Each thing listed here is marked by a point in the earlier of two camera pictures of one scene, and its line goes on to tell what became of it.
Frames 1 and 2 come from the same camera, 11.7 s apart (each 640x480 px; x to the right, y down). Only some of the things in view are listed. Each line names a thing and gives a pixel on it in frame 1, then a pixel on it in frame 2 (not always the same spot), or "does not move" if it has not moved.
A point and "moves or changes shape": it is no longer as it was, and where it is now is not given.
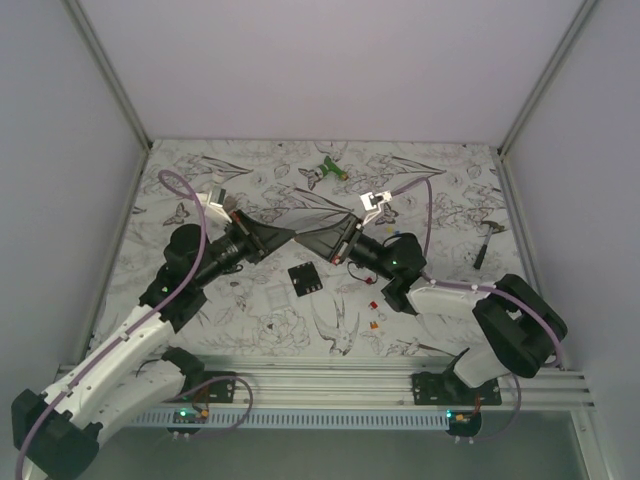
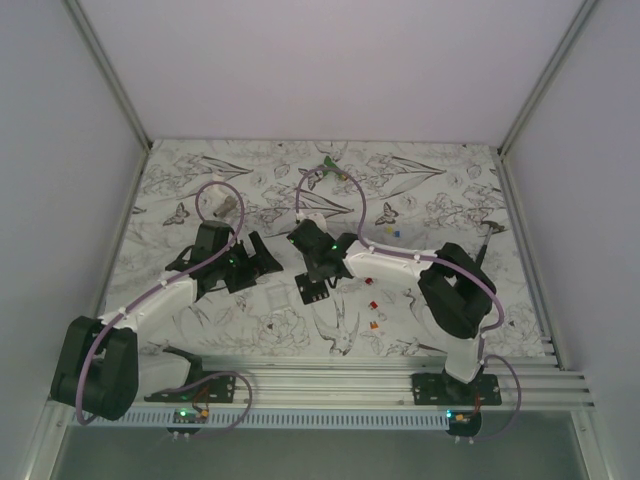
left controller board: (189, 416) does not move
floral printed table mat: (305, 300) does not move
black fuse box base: (305, 278) moves or changes shape
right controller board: (464, 418) does not move
